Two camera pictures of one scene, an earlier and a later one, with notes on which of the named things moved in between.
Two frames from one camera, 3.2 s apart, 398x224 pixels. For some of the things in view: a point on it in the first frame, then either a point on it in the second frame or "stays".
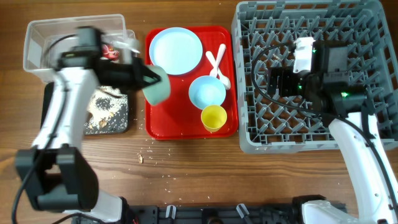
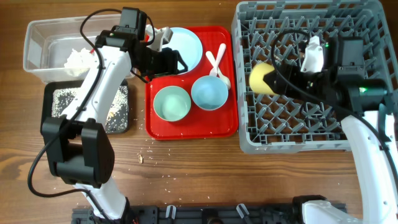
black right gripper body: [285, 84] stays
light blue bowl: [206, 90] stays
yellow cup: [213, 117] → [255, 78]
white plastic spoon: [224, 79] stays
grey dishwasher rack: [264, 33] stays
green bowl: [157, 93] → [171, 103]
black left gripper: [139, 70] → [170, 65]
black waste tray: [108, 113] stays
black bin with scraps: [108, 109] stays
